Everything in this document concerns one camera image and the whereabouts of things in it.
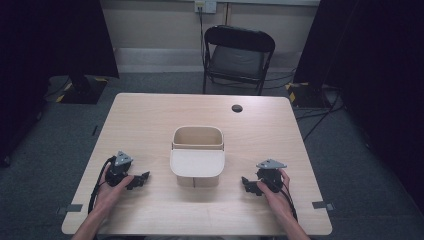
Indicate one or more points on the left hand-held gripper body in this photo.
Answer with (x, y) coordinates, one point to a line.
(117, 173)

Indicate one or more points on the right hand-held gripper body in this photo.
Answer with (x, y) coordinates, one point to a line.
(270, 177)

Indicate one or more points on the person's left hand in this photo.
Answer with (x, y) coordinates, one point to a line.
(108, 196)

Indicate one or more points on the person's right hand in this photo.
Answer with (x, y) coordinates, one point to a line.
(280, 201)

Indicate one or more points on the beige bin with swing lid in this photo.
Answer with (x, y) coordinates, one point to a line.
(197, 163)

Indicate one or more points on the grey tape strip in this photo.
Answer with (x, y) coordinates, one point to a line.
(70, 208)
(322, 205)

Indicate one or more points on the black stand base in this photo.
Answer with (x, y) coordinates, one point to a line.
(308, 95)
(84, 90)

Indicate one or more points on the black folding chair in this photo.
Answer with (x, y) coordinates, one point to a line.
(237, 58)

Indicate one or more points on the black curtain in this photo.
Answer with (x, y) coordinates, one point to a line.
(373, 66)
(50, 40)

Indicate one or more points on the white wall socket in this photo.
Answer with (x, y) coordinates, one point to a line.
(205, 5)

